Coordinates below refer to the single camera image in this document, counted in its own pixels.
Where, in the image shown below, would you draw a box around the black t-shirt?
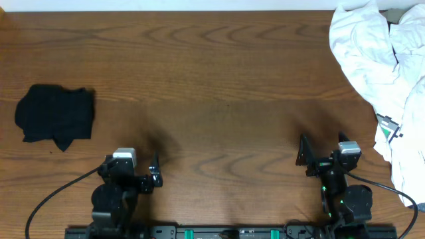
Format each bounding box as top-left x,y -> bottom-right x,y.
15,84 -> 95,151

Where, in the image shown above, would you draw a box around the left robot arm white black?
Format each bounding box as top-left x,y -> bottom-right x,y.
86,148 -> 163,239

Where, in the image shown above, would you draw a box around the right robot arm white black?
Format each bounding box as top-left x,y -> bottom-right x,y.
296,132 -> 373,238

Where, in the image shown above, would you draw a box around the white clothes pile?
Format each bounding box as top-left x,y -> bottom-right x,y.
329,1 -> 424,210

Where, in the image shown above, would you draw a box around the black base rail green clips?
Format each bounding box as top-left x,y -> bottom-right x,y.
64,224 -> 398,239

